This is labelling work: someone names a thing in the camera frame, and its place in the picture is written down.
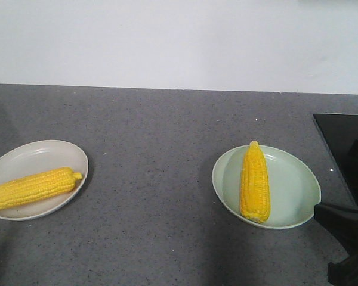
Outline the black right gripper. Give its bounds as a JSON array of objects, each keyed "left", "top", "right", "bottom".
[{"left": 314, "top": 202, "right": 358, "bottom": 286}]

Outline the light green round plate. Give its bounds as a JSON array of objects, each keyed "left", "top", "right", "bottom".
[{"left": 212, "top": 145, "right": 321, "bottom": 230}]

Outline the yellow corn cob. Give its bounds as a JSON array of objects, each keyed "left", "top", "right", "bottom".
[
  {"left": 239, "top": 141, "right": 271, "bottom": 223},
  {"left": 0, "top": 167, "right": 83, "bottom": 210}
]

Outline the beige round plate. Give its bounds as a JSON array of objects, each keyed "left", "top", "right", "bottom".
[{"left": 0, "top": 140, "right": 89, "bottom": 221}]

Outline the black glass gas hob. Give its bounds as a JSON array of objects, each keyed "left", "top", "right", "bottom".
[{"left": 313, "top": 113, "right": 358, "bottom": 205}]

